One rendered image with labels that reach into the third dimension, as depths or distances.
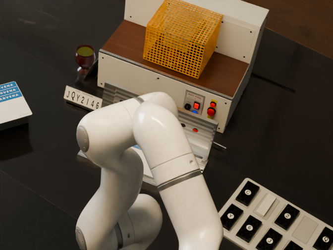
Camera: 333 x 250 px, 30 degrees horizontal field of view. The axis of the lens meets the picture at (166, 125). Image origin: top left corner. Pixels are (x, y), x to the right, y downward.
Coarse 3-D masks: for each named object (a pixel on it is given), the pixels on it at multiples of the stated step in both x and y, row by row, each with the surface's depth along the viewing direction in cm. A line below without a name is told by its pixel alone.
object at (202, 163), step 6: (78, 156) 227; (84, 156) 226; (198, 156) 230; (90, 162) 227; (198, 162) 231; (204, 162) 231; (204, 168) 230; (144, 180) 222; (150, 180) 222; (150, 186) 222; (156, 186) 221
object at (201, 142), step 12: (108, 84) 226; (108, 96) 229; (120, 96) 228; (132, 96) 226; (180, 108) 222; (180, 120) 224; (192, 120) 222; (204, 120) 219; (192, 132) 225; (204, 132) 223; (192, 144) 227; (204, 144) 226; (204, 156) 228
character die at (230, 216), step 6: (228, 210) 218; (234, 210) 218; (240, 210) 218; (222, 216) 215; (228, 216) 216; (234, 216) 216; (222, 222) 214; (228, 222) 215; (234, 222) 214; (228, 228) 212
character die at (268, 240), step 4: (268, 232) 213; (272, 232) 213; (276, 232) 214; (264, 236) 212; (268, 236) 212; (272, 236) 212; (276, 236) 213; (280, 236) 213; (264, 240) 212; (268, 240) 211; (272, 240) 211; (276, 240) 212; (260, 244) 210; (264, 244) 210; (268, 244) 210; (272, 244) 210; (276, 244) 210; (256, 248) 209; (260, 248) 208; (264, 248) 209; (268, 248) 209; (272, 248) 209
